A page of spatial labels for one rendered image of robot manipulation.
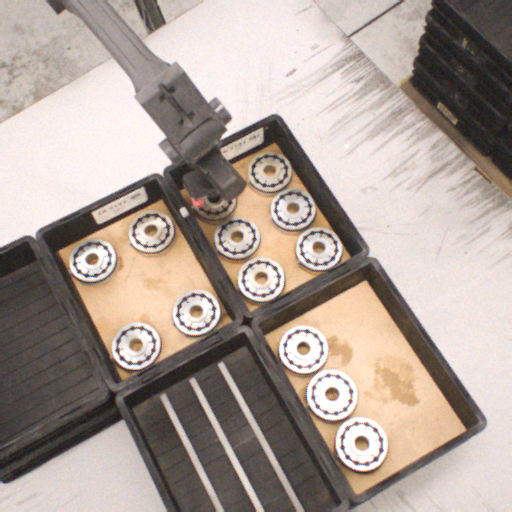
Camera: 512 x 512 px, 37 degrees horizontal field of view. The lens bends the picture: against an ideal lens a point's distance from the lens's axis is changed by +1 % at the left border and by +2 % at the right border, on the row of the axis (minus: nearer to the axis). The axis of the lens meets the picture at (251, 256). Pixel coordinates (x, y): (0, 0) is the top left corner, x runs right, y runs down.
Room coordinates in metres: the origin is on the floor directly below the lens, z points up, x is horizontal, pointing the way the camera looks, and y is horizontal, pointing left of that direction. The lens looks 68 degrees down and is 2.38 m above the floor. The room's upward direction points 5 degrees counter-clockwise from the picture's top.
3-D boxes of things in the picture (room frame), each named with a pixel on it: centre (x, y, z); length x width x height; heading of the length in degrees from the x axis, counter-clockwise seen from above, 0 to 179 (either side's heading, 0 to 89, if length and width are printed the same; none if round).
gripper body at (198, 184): (0.77, 0.07, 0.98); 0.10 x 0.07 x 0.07; 112
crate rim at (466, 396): (0.34, -0.20, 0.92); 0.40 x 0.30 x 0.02; 24
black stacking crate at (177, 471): (0.21, 0.07, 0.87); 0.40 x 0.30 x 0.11; 24
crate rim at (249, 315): (0.70, -0.03, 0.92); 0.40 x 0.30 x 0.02; 24
